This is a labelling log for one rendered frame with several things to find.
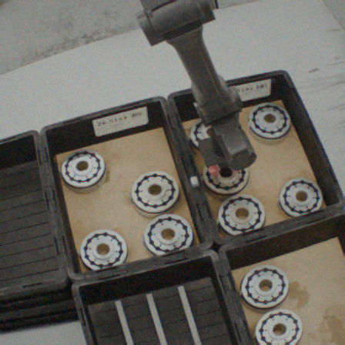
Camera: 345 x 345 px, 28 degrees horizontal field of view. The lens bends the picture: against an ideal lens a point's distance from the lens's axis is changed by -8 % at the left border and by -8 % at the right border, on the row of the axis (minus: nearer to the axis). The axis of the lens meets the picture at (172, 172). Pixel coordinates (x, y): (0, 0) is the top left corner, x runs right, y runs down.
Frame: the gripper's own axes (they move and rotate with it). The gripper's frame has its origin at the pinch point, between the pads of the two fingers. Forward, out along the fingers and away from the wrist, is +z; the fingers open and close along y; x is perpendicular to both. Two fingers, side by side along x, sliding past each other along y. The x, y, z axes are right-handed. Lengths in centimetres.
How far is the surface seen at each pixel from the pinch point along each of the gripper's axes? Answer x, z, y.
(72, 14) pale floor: 159, 86, -21
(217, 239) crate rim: -18.5, -5.9, -7.6
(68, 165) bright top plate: 13.1, 1.1, -32.9
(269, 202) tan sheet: -8.4, 4.2, 7.4
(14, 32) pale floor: 159, 86, -51
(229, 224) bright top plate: -12.3, 1.0, -3.1
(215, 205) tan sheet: -5.1, 4.1, -4.1
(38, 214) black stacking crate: 4.5, 4.1, -42.6
